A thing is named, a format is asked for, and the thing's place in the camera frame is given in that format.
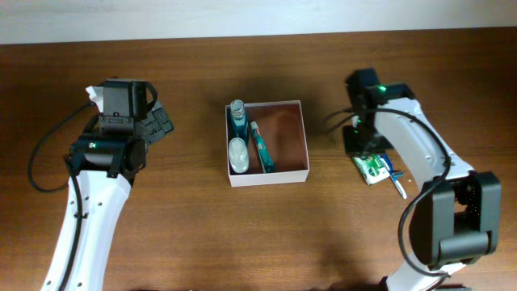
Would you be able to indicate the blue Listerine mouthwash bottle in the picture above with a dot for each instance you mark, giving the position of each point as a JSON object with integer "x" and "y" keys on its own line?
{"x": 239, "y": 120}

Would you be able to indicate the Colgate toothpaste tube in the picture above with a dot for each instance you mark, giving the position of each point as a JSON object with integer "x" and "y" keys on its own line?
{"x": 266, "y": 160}

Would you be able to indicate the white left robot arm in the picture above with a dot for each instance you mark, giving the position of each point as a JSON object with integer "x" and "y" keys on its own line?
{"x": 103, "y": 164}

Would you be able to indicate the green Dettol soap box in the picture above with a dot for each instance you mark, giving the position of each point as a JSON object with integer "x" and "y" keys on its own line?
{"x": 371, "y": 168}

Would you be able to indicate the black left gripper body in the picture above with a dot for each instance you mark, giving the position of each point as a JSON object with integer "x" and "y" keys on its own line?
{"x": 157, "y": 124}

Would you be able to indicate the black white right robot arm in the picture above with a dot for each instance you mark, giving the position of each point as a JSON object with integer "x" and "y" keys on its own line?
{"x": 454, "y": 220}

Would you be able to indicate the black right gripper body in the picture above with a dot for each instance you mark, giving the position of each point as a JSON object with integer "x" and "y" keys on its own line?
{"x": 363, "y": 139}

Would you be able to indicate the white cardboard box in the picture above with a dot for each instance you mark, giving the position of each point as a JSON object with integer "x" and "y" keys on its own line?
{"x": 281, "y": 125}

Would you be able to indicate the blue razor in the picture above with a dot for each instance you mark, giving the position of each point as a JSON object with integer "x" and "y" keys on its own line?
{"x": 395, "y": 175}

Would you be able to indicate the toothbrush with clear cap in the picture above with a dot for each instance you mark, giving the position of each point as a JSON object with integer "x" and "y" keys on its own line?
{"x": 386, "y": 161}

